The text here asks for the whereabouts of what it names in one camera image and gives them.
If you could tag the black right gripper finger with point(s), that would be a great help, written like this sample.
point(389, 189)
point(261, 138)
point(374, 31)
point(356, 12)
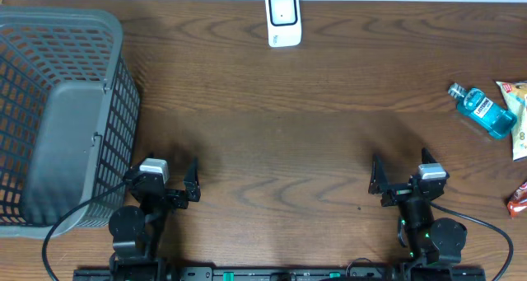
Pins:
point(379, 182)
point(427, 158)

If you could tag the yellow chip snack bag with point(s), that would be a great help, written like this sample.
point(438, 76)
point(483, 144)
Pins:
point(514, 94)

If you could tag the white barcode scanner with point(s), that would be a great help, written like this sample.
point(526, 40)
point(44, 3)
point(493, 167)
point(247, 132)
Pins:
point(283, 23)

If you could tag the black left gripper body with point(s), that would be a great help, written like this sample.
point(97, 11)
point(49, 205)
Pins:
point(174, 199)

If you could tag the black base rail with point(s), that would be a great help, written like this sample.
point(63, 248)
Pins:
point(360, 272)

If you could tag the blue mouthwash bottle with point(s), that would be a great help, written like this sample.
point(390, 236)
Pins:
point(474, 104)

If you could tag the red white snack bar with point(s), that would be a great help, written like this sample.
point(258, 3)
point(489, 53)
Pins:
point(517, 202)

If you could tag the grey plastic lattice basket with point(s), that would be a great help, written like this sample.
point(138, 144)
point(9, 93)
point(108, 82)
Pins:
point(69, 113)

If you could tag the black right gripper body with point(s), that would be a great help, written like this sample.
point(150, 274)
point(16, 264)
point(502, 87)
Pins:
point(398, 193)

